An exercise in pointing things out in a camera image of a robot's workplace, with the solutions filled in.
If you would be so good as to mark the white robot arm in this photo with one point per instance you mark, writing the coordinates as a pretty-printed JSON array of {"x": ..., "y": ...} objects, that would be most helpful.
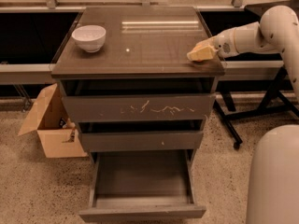
[{"x": 273, "y": 195}]

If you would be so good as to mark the top drawer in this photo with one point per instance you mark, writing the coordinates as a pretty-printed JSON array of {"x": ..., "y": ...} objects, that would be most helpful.
[{"x": 94, "y": 100}]

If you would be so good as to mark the middle drawer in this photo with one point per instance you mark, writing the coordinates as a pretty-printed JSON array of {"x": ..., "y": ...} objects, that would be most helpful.
[{"x": 141, "y": 135}]

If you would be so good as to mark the cardboard box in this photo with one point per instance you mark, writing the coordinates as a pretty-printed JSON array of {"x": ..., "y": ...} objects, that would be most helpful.
[{"x": 48, "y": 118}]

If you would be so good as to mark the white ceramic bowl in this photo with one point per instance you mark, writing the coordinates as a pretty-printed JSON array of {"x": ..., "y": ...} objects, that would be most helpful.
[{"x": 90, "y": 37}]

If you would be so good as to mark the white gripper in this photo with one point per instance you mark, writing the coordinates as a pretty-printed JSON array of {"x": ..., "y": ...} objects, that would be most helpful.
[{"x": 223, "y": 45}]

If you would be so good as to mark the open bottom drawer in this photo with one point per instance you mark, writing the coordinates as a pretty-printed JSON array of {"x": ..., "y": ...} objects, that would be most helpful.
[{"x": 142, "y": 185}]

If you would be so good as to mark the dark brown drawer cabinet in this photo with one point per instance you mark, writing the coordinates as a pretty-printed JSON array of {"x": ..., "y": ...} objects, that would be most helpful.
[{"x": 145, "y": 47}]

